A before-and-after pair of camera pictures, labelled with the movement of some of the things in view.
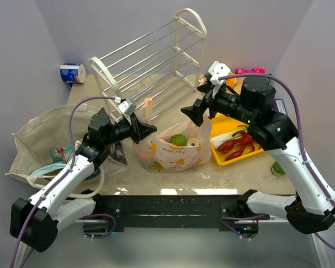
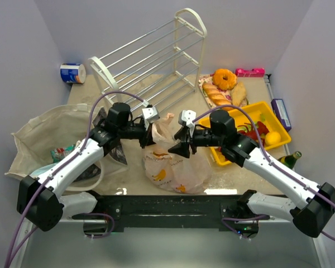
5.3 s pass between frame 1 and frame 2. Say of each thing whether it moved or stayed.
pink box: stayed
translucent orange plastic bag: moved
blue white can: stayed
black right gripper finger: moved
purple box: stayed
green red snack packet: stayed
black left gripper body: moved
